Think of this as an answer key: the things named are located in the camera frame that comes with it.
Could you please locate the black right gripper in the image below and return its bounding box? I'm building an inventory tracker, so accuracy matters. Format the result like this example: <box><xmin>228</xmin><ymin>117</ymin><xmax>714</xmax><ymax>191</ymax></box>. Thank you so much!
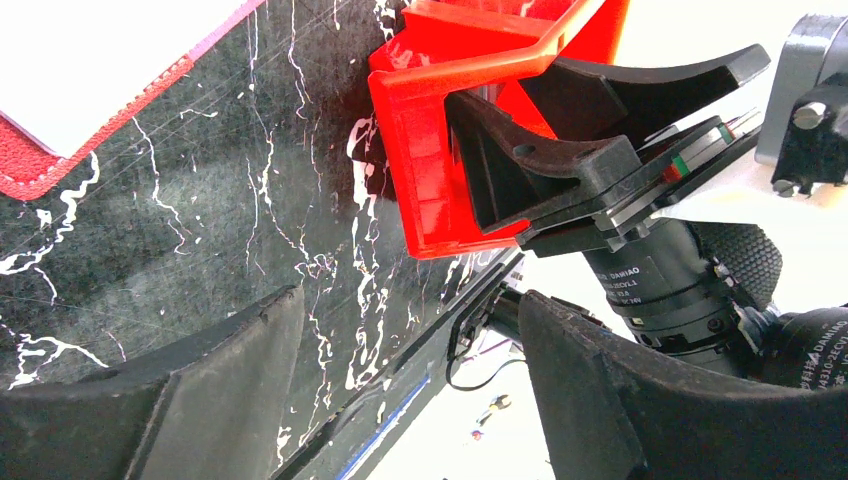
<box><xmin>445</xmin><ymin>14</ymin><xmax>847</xmax><ymax>378</ymax></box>

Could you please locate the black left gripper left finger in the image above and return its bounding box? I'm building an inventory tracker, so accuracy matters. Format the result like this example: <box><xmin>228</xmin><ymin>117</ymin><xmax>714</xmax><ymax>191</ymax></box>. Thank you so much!
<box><xmin>1</xmin><ymin>286</ymin><xmax>305</xmax><ymax>479</ymax></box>

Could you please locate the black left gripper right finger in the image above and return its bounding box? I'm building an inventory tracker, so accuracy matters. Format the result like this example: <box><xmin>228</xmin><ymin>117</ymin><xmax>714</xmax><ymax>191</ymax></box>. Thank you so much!
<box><xmin>518</xmin><ymin>291</ymin><xmax>847</xmax><ymax>479</ymax></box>

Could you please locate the red plastic bin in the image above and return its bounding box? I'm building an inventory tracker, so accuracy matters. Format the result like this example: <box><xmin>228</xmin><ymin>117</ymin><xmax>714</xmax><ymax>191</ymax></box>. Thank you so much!
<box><xmin>367</xmin><ymin>0</ymin><xmax>631</xmax><ymax>261</ymax></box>

